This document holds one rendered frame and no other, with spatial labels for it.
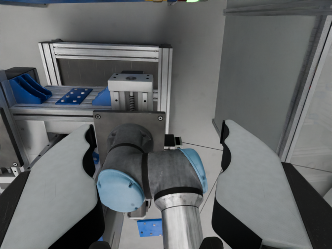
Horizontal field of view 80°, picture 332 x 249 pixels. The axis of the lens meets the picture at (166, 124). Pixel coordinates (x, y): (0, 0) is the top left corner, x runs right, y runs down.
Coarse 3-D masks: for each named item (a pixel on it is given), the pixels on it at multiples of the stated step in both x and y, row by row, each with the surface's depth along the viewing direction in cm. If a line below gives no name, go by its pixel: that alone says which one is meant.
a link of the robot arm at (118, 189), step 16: (112, 160) 50; (128, 160) 49; (144, 160) 48; (112, 176) 44; (128, 176) 45; (144, 176) 46; (112, 192) 45; (128, 192) 45; (144, 192) 46; (112, 208) 48; (128, 208) 48
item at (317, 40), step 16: (304, 0) 61; (320, 0) 55; (320, 16) 55; (320, 32) 56; (320, 48) 57; (304, 64) 62; (304, 80) 62; (304, 96) 64; (288, 112) 71; (288, 128) 71; (288, 144) 73
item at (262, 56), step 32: (256, 0) 92; (288, 0) 70; (224, 32) 140; (256, 32) 93; (288, 32) 70; (224, 64) 142; (256, 64) 94; (288, 64) 71; (224, 96) 144; (256, 96) 95; (288, 96) 71; (256, 128) 96
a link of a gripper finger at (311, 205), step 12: (288, 168) 8; (288, 180) 8; (300, 180) 8; (300, 192) 7; (312, 192) 7; (300, 204) 7; (312, 204) 7; (324, 204) 7; (312, 216) 6; (324, 216) 6; (312, 228) 6; (324, 228) 6; (312, 240) 6; (324, 240) 6
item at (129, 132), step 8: (120, 128) 60; (128, 128) 60; (136, 128) 61; (144, 128) 63; (112, 136) 62; (120, 136) 58; (128, 136) 58; (136, 136) 59; (144, 136) 63; (112, 144) 58; (120, 144) 55; (128, 144) 55; (136, 144) 57; (144, 144) 59; (152, 144) 63; (144, 152) 58
